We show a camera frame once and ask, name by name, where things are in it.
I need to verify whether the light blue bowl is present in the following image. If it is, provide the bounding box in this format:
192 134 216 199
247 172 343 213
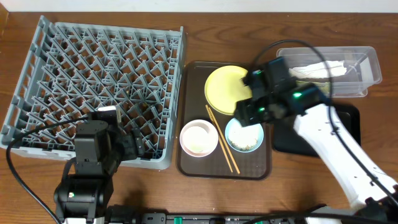
224 118 264 153

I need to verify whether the white napkin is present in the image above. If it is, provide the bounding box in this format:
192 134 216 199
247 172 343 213
289 60 347 79

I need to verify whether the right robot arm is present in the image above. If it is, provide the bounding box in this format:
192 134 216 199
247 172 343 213
234 57 397 222

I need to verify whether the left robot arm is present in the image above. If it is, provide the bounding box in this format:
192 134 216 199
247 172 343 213
53 106 144 223

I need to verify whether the black waste tray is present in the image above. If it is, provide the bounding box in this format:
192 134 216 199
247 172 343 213
272 103 361 157

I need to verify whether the yellow round plate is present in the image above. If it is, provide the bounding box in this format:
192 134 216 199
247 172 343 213
205 65 252 115

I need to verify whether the wooden chopstick right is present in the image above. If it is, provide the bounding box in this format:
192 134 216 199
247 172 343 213
215 118 241 174

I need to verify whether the wooden chopstick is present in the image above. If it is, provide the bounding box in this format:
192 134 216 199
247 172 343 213
215 118 241 174
205 105 233 173

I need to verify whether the wooden chopstick left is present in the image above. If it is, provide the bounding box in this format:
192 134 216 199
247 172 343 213
205 105 233 173

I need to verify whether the brown serving tray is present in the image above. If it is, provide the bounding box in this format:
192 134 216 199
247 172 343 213
177 62 272 180

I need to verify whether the pink bowl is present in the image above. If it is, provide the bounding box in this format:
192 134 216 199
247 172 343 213
180 119 219 157

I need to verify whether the grey plastic dish rack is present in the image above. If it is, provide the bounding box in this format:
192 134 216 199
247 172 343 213
1 17 187 170

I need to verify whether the clear plastic bin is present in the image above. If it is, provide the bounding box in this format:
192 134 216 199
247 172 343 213
277 46 382 98

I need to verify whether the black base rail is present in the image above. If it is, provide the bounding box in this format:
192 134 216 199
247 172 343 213
103 203 397 224

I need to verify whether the right black cable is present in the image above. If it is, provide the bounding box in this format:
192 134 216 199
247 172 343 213
248 39 398 209

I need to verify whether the black cable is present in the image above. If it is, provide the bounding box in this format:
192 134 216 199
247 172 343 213
5 116 90 224
248 39 398 209

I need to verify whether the left black cable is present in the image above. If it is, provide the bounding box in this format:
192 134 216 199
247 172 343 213
5 116 90 224

